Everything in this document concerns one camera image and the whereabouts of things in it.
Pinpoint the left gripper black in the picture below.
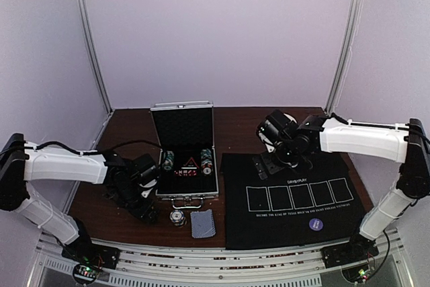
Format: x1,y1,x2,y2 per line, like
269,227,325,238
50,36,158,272
114,182,161,225

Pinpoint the purple small blind button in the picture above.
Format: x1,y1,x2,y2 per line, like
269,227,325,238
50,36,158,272
308,218,324,232

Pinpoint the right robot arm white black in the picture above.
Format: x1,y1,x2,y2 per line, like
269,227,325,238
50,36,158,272
256,110,429,261

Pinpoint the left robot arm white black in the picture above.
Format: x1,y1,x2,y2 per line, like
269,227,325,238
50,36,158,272
1,133,158,263

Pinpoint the red dice row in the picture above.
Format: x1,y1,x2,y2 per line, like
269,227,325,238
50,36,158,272
174,169,198,177

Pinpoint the left chip stack in case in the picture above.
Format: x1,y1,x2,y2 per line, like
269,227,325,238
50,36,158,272
161,151,175,171

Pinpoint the chip stack in case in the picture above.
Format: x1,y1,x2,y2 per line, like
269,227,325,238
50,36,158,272
200,149,213,175
161,151,175,171

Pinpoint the right chip stack in case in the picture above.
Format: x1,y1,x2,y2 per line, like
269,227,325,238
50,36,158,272
200,149,213,175

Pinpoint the aluminium poker case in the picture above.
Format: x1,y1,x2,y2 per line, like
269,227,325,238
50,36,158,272
150,100,219,210

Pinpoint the black poker mat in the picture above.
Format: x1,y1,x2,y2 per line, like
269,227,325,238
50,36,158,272
221,153,366,250

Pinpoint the black triangular all-in button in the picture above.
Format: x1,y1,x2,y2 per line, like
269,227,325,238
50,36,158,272
181,157,199,169

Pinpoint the blue playing card deck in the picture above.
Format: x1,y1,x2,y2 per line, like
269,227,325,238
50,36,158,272
190,209,216,239

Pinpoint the left round circuit board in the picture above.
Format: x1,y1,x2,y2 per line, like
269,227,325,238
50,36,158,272
72,263,101,285

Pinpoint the round circuit board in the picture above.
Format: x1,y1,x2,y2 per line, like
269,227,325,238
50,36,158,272
72,263,101,285
341,264,378,286

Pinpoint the right round circuit board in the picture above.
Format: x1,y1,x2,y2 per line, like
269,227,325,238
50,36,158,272
341,264,378,286

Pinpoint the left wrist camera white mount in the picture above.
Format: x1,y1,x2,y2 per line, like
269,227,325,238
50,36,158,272
139,179,158,198

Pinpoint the front aluminium rail base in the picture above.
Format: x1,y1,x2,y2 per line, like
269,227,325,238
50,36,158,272
28,228,416,287

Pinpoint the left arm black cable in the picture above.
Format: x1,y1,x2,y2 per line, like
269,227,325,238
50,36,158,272
19,141,162,160

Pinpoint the right aluminium frame post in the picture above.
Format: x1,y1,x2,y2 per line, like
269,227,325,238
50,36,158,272
325,0,363,115

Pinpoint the aluminium frame post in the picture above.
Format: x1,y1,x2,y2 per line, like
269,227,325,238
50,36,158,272
69,0,114,115
325,0,363,115

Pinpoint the left aluminium frame post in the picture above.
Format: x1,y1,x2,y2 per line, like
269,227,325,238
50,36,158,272
69,0,114,115

